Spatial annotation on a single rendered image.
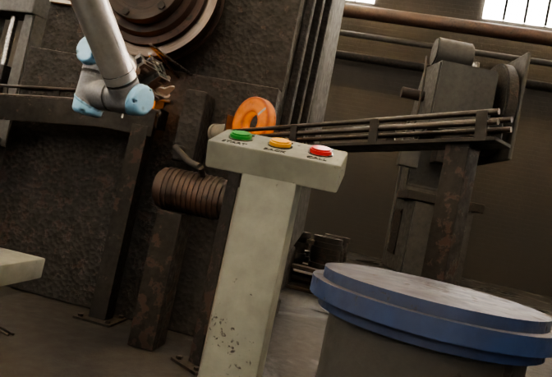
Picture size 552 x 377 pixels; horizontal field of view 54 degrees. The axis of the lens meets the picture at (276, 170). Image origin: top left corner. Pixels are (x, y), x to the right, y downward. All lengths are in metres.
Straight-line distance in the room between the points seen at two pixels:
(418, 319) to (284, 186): 0.41
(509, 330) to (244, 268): 0.47
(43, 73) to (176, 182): 0.80
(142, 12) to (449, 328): 1.48
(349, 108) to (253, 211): 7.02
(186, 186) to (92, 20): 0.58
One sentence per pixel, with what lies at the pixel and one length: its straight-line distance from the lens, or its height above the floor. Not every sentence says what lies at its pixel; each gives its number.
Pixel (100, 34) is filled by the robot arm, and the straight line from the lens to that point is 1.25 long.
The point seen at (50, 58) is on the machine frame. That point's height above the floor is 0.84.
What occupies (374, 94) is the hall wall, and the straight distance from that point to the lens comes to 7.96.
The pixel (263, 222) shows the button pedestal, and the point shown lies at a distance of 0.94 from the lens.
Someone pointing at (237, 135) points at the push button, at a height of 0.60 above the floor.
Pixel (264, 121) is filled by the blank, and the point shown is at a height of 0.71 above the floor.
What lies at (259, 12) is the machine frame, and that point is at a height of 1.14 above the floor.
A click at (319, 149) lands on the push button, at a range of 0.95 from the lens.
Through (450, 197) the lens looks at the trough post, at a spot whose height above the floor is 0.58.
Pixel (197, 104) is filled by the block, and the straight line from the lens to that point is 1.78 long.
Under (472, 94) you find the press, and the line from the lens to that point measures 5.96.
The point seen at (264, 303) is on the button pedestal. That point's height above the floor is 0.33.
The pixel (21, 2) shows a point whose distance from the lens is 7.56.
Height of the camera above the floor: 0.50
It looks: 3 degrees up
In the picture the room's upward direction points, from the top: 12 degrees clockwise
